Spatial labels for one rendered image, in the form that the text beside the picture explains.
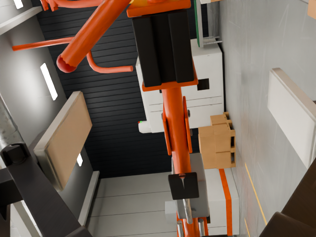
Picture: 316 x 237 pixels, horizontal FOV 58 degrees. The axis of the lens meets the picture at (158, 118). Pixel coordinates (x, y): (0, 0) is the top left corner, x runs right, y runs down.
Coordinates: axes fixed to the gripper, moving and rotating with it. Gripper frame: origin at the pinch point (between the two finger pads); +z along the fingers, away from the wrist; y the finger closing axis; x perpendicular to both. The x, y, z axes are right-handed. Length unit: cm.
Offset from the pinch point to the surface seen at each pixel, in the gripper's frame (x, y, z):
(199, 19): -148, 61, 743
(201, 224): -24.3, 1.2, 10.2
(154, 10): 4.7, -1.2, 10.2
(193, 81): -2.6, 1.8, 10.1
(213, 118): -403, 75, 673
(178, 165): -14.3, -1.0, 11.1
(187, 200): -18.0, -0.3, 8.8
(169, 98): -4.8, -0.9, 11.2
